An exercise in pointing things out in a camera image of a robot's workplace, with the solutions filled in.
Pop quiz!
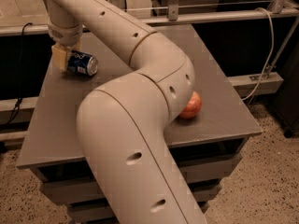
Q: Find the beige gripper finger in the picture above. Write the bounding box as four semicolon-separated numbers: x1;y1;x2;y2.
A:
51;44;71;72

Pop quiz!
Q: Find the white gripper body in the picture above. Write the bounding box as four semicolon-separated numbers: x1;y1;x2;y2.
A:
48;20;82;47

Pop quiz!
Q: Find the blue pepsi can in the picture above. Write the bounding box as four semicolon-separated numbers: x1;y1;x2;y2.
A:
67;50;98;77

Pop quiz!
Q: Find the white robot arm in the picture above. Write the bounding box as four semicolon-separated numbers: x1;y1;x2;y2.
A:
47;0;206;224

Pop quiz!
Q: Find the metal railing bar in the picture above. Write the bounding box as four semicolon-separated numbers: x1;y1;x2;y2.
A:
0;8;299;36

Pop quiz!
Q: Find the top grey drawer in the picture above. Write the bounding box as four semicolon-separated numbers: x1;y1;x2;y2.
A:
40;153;242;205

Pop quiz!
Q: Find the grey drawer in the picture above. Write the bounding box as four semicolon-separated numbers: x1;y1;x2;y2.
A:
83;203;210;224
67;184;222;223
40;153;242;205

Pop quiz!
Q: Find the red apple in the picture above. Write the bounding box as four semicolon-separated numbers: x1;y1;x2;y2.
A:
178;91;202;119

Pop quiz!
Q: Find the middle grey drawer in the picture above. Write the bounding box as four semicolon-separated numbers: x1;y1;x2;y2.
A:
67;184;222;223

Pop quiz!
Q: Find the bottom grey drawer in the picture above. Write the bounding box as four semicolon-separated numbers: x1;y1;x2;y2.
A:
83;203;210;224

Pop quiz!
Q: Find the grey drawer cabinet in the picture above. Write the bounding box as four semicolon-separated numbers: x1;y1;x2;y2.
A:
17;25;262;224

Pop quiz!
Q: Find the black cable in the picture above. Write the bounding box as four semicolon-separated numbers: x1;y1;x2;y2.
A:
7;22;34;126

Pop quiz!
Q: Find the white cable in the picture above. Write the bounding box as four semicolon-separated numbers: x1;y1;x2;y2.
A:
241;7;276;102

